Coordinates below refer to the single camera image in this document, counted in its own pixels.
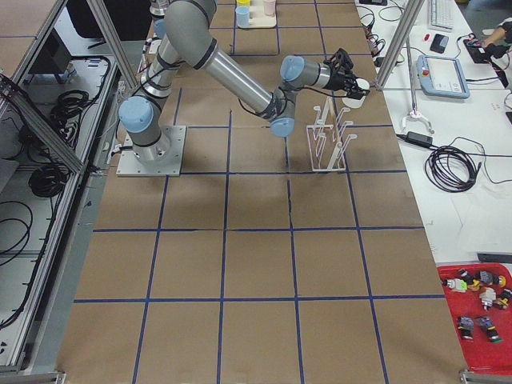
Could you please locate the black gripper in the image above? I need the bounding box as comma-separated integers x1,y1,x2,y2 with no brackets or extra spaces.
323,48,370,99

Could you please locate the pink cup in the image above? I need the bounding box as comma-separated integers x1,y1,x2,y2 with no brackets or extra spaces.
263,0,276,17

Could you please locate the light blue cup front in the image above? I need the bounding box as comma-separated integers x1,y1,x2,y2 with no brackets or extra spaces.
235,6,250,28

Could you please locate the metal reacher grabber tool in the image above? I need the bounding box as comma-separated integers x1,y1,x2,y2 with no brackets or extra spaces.
401,0,435,141

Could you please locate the black power adapter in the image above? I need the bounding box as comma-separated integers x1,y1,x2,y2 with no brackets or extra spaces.
405,131,433,148

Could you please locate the blue teach pendant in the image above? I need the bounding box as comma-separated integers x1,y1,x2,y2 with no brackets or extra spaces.
416,54,470,99

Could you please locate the black smartphone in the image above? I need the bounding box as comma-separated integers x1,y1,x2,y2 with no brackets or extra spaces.
430,34,449,54

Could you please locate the white keyboard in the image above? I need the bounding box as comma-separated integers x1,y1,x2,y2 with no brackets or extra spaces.
428,0,454,32

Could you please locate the cream bunny tray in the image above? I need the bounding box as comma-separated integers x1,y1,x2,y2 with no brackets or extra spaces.
242,7,277,29

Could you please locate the red parts tray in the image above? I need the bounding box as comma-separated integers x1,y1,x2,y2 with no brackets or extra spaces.
438,262,511,375

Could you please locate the white wire cup rack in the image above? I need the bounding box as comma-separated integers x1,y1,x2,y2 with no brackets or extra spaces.
306,97,358,173

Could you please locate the coiled black cable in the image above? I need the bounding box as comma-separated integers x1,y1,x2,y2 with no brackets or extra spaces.
424,136,497,194

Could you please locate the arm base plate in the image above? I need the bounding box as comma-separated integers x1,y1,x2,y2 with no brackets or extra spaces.
117,126,186,177

